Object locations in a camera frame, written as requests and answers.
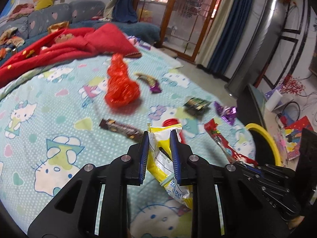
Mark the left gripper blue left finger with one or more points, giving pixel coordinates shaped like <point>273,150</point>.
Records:
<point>143,150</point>

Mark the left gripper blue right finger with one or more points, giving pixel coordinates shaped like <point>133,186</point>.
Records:
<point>175,152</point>

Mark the yellow snack wrapper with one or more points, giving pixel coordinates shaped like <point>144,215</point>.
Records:
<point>160,163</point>

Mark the brown chocolate bar wrapper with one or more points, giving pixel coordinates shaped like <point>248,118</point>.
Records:
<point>128,131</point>

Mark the red candy wrapper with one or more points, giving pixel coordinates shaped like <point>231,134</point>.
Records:
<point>231,154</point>

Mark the dark green snack wrapper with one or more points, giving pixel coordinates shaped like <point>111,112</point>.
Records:
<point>196,106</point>

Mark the purple candy wrapper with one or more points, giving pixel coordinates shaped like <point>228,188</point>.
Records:
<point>228,114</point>

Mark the small purple gold wrapper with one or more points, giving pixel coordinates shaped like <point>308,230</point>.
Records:
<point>152,82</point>

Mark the red mesh plastic bag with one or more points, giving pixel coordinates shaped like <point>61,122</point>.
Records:
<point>121,89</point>

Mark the yellow rim trash bin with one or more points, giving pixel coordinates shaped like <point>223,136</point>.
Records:
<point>266,148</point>

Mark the colourful diamond painting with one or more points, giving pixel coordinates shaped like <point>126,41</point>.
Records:
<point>291,137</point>

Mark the white ribbed vase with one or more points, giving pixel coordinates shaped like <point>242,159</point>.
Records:
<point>273,97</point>

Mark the hello kitty bed sheet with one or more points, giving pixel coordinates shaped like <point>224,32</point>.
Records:
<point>50,121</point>

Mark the purple clothes pile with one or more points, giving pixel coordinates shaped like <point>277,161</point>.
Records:
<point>135,41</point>

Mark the red blanket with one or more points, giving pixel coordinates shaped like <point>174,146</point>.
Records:
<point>68,44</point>

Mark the wooden glass sliding door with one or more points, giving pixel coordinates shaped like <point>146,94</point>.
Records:
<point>182,24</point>

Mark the silver tower air conditioner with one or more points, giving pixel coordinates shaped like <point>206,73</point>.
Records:
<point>259,49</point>

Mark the blue left curtain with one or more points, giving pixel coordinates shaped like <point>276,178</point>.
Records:
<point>120,11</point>

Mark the blue curtain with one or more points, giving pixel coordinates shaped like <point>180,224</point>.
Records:
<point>230,37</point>
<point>120,11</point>

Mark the blue right curtain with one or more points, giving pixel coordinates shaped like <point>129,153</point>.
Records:
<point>230,37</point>

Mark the blue grey sofa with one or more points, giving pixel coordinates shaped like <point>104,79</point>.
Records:
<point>79,14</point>

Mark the yellow cushion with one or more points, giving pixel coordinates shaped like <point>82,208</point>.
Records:
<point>42,4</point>

